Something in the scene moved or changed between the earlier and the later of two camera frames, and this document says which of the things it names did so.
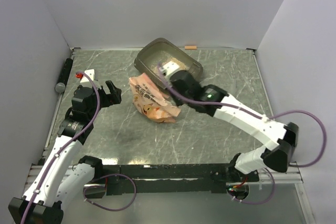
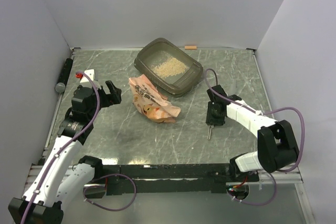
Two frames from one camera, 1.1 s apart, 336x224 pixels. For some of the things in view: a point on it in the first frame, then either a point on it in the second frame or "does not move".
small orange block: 190,47 does not move
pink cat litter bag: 150,100 does not move
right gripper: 179,103 → 210,119
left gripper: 111,98 does not move
